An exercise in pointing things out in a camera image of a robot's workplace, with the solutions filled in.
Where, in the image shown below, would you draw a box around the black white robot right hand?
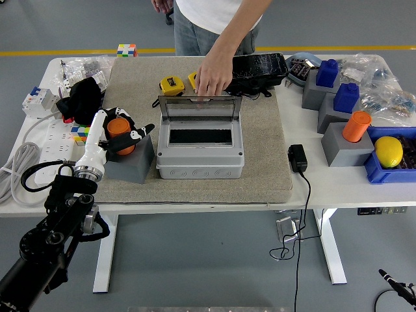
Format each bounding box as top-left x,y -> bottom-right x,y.
378,268 -> 416,308

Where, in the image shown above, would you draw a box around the white power strip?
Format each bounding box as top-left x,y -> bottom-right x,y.
34,120 -> 82,188

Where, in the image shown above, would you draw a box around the grey cube holder with hole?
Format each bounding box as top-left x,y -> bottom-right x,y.
103,133 -> 156,185

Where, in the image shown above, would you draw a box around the person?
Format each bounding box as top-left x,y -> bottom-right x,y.
151,0 -> 274,58

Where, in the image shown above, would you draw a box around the pale blue tray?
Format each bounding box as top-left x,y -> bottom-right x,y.
285,51 -> 323,87

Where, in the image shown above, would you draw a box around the yellow lemon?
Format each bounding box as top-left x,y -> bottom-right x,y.
374,136 -> 404,169

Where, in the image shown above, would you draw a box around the black adapter cord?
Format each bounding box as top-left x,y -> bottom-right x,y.
268,170 -> 326,312

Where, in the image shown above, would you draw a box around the blue block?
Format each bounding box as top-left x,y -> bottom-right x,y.
316,58 -> 340,88
333,83 -> 361,114

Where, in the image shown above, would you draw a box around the black cracked case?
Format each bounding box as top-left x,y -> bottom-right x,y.
224,53 -> 290,98

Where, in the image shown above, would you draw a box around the grey-brown mat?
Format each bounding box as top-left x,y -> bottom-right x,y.
80,57 -> 295,205

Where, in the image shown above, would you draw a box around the clear bags of small parts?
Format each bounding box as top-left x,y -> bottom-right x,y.
58,55 -> 116,95

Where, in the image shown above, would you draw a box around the white-faced puzzle cube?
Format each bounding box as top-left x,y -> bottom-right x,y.
116,44 -> 138,59

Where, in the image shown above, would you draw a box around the blue plastic bin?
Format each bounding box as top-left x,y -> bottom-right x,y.
363,125 -> 416,185

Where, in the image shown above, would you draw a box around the grey enclosure box with lid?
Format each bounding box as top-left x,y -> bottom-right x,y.
155,94 -> 245,180

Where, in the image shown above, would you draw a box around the table control panel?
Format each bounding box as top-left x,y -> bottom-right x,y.
357,206 -> 408,216

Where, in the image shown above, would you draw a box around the black power adapter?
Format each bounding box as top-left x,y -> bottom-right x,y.
288,144 -> 309,173

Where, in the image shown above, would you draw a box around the metal bracket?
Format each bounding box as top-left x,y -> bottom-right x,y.
275,216 -> 305,243

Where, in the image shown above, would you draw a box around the yellow tape measure with strap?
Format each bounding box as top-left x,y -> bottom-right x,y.
151,76 -> 187,108

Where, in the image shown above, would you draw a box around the white circuit breaker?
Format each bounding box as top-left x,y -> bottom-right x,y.
21,86 -> 62,120

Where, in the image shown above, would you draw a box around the black cloth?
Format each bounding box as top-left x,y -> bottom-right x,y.
55,77 -> 105,126

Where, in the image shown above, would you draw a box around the dark parts in bin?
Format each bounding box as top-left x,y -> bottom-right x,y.
395,135 -> 416,170

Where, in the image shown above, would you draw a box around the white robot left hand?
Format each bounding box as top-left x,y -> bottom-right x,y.
75,107 -> 156,170

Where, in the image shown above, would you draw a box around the colourful puzzle cube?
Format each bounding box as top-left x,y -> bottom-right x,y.
70,125 -> 91,147

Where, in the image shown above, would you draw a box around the person's right hand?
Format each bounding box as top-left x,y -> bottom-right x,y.
151,0 -> 175,14

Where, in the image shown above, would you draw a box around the orange cylinder battery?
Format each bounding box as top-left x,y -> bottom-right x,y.
106,117 -> 137,156
342,110 -> 373,143

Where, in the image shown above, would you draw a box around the white table leg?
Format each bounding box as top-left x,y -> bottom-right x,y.
313,208 -> 348,286
92,214 -> 120,293

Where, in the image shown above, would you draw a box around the person's left hand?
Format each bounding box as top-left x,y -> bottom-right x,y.
194,53 -> 235,100

